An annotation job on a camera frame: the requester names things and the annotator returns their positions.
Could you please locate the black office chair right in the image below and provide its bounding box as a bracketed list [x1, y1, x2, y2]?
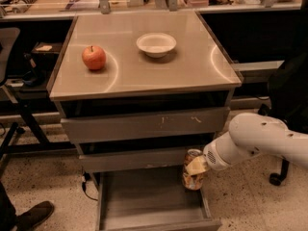
[258, 48, 308, 187]

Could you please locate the grey drawer cabinet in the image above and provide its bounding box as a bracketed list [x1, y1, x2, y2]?
[46, 10, 244, 231]

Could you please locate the black cable on floor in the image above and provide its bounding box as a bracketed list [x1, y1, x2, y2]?
[80, 171, 99, 202]

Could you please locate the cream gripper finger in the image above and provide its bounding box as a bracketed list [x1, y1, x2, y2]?
[186, 155, 210, 175]

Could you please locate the white bowl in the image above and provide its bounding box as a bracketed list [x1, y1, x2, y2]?
[136, 33, 177, 58]

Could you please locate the grey top drawer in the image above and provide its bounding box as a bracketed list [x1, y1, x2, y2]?
[61, 107, 230, 143]

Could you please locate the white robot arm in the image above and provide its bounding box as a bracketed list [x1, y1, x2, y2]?
[185, 113, 308, 175]

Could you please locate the orange soda can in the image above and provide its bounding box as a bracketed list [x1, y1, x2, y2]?
[182, 148, 203, 191]

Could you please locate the grey open bottom drawer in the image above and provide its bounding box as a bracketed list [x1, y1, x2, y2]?
[95, 167, 221, 231]

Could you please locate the grey middle drawer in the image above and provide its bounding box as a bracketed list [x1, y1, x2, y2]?
[77, 144, 193, 172]

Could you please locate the black desk frame left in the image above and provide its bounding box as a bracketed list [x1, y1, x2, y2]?
[0, 84, 75, 159]

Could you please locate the red apple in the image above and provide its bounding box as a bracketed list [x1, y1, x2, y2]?
[82, 45, 107, 70]

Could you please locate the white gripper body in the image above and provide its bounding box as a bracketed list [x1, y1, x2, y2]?
[203, 141, 231, 171]

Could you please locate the brown shoe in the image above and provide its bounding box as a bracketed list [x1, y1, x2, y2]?
[12, 201, 54, 231]

